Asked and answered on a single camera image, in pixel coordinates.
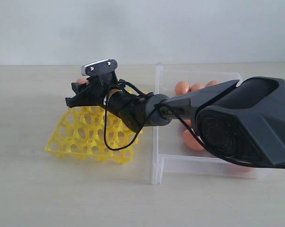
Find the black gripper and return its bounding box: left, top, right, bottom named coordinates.
left=65, top=71, right=137, bottom=114

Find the brown egg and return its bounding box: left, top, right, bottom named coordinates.
left=230, top=164, right=255, bottom=173
left=184, top=119, right=192, bottom=127
left=190, top=83, right=205, bottom=92
left=76, top=78, right=88, bottom=84
left=206, top=80, right=220, bottom=87
left=182, top=130, right=205, bottom=151
left=175, top=81, right=190, bottom=95

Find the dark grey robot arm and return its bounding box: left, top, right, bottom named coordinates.
left=65, top=72, right=285, bottom=169

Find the yellow plastic egg tray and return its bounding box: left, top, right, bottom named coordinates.
left=44, top=91, right=149, bottom=165

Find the clear plastic bin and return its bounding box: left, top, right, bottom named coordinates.
left=152, top=65, right=272, bottom=184

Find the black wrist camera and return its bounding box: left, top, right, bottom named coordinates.
left=81, top=59, right=118, bottom=76

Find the black cable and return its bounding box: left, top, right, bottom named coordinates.
left=103, top=81, right=285, bottom=170

